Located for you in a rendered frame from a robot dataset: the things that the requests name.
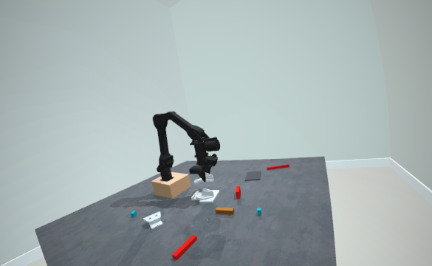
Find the orange rectangular bar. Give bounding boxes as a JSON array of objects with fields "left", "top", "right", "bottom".
[{"left": 216, "top": 208, "right": 235, "bottom": 214}]

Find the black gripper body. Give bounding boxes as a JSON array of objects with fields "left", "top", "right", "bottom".
[{"left": 190, "top": 152, "right": 209, "bottom": 174}]

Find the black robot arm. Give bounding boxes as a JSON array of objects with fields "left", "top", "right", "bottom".
[{"left": 153, "top": 111, "right": 220, "bottom": 182}]

